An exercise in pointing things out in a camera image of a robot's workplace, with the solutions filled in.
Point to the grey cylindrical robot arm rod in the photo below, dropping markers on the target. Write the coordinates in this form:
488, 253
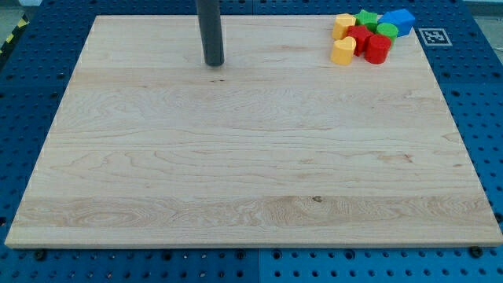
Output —
209, 19

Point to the light wooden board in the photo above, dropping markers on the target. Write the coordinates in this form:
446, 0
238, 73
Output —
277, 148

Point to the yellow heart block front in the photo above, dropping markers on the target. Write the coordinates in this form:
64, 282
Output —
343, 51

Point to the yellow block rear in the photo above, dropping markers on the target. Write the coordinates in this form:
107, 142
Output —
341, 25

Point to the red star block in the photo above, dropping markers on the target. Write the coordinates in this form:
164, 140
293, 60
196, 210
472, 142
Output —
361, 34

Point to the red cylinder block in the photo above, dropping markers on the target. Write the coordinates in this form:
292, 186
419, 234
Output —
377, 49

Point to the green star block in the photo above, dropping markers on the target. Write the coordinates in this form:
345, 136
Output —
367, 19

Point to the green cylinder block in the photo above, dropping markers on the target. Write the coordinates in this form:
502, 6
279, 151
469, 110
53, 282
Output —
388, 30

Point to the blue block rear left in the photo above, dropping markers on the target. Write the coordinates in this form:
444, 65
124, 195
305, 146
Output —
388, 18

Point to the blue cube block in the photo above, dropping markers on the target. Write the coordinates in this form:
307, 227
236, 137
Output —
404, 20

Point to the white fiducial marker tag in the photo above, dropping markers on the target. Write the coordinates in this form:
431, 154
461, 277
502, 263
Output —
435, 37

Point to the black bolt left front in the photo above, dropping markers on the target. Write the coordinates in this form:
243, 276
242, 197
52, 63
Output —
39, 255

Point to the black bolt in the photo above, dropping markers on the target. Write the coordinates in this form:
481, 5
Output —
39, 255
475, 252

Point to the black bolt right front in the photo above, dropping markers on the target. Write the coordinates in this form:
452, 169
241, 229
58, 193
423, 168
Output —
475, 252

